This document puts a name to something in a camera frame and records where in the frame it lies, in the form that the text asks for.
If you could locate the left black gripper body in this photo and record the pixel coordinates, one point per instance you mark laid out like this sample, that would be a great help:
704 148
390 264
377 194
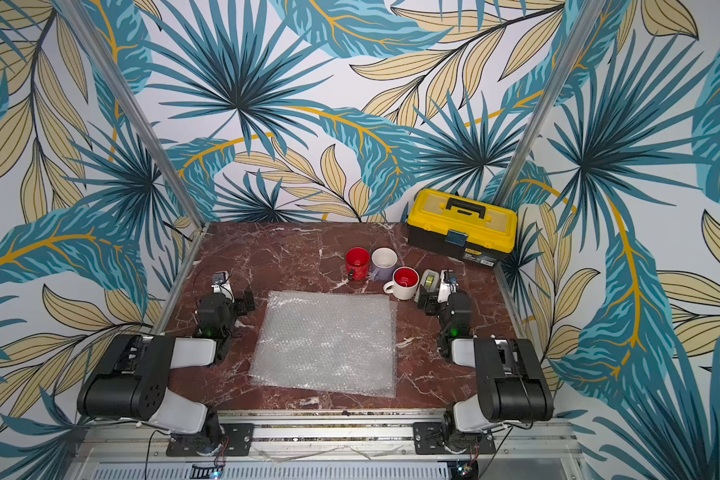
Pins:
237 308

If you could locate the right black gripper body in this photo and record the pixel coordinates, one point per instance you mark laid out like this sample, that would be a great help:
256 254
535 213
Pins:
429 296

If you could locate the clear bubble wrap sheet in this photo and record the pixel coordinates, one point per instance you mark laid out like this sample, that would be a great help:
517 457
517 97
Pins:
340 343

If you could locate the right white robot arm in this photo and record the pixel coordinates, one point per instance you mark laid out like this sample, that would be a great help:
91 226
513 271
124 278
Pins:
511 385

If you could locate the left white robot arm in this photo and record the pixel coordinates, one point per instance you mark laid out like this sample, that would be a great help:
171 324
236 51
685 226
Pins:
131 379

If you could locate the small green white box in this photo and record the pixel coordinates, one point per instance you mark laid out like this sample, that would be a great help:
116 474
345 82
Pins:
429 285

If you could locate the white mug red inside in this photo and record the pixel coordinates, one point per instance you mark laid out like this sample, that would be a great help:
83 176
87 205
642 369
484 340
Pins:
404 283

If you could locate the lavender mug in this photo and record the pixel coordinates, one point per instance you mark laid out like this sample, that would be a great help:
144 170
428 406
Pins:
383 264

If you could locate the yellow black toolbox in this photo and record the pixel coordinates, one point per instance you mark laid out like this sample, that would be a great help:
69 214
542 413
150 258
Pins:
460 228

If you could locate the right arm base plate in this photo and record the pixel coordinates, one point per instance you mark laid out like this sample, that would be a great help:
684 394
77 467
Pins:
438 438

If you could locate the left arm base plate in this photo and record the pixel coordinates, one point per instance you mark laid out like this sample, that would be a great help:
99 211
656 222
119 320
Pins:
214 441

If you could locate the front aluminium rail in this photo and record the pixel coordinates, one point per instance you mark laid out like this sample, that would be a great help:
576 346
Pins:
333 444

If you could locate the left aluminium frame post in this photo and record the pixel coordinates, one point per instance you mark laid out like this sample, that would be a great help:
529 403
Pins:
84 28

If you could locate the aluminium frame post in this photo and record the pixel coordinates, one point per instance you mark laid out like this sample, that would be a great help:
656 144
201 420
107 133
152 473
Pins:
84 28
558 76

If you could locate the right aluminium frame post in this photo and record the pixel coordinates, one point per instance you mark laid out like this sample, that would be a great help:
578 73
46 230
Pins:
558 76

